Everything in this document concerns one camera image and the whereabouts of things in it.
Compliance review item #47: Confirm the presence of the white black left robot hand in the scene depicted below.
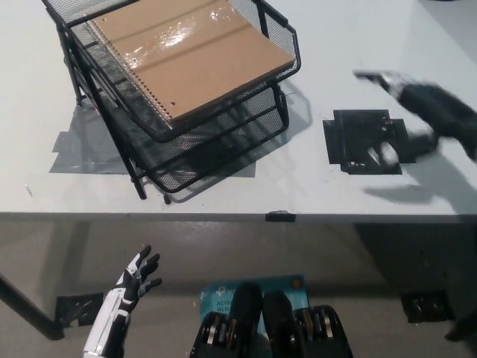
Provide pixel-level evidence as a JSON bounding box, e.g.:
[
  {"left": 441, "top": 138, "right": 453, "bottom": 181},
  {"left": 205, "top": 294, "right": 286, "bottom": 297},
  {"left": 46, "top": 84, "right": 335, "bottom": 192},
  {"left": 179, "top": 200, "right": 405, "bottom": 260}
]
[{"left": 81, "top": 244, "right": 163, "bottom": 358}]

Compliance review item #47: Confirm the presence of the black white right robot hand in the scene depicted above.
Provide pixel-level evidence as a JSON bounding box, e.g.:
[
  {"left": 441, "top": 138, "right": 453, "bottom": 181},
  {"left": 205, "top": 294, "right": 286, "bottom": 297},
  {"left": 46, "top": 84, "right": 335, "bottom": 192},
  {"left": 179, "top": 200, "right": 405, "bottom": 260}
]
[{"left": 352, "top": 69, "right": 463, "bottom": 166}]

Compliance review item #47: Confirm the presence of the spiral-bound notebook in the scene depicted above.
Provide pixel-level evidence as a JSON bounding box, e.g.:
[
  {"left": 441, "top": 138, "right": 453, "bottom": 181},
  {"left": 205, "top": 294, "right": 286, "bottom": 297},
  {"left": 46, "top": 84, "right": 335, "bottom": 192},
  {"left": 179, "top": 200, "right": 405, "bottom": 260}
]
[{"left": 87, "top": 6, "right": 296, "bottom": 130}]

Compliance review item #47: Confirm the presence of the black mesh two-tier file tray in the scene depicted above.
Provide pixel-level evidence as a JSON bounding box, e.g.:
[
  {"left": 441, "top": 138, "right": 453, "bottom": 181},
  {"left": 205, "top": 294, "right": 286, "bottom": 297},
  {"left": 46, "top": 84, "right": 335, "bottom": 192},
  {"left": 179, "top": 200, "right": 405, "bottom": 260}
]
[{"left": 40, "top": 0, "right": 301, "bottom": 205}]

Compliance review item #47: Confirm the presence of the black floor tape patch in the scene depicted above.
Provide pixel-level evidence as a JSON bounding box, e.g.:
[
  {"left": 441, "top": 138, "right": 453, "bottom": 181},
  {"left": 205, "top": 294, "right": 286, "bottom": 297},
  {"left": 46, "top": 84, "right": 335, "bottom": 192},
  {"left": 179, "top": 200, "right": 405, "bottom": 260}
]
[
  {"left": 55, "top": 292, "right": 104, "bottom": 329},
  {"left": 398, "top": 290, "right": 455, "bottom": 324}
]

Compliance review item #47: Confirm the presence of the black tape square patch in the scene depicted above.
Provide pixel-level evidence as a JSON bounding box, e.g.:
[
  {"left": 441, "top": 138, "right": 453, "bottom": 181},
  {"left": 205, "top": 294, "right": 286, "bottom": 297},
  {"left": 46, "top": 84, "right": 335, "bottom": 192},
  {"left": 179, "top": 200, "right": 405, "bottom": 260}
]
[{"left": 322, "top": 108, "right": 417, "bottom": 176}]

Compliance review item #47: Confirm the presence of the black metal table leg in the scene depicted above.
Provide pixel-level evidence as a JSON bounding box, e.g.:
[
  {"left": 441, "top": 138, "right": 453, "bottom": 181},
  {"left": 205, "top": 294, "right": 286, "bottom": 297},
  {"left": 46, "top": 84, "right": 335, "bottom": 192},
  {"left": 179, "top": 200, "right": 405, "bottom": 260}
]
[{"left": 0, "top": 271, "right": 63, "bottom": 340}]

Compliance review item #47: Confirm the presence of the grey duct tape patch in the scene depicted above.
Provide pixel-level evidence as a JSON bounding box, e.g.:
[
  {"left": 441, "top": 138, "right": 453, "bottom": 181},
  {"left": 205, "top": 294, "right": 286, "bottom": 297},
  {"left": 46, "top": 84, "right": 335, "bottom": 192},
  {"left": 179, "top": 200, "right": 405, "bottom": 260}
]
[{"left": 48, "top": 102, "right": 257, "bottom": 178}]

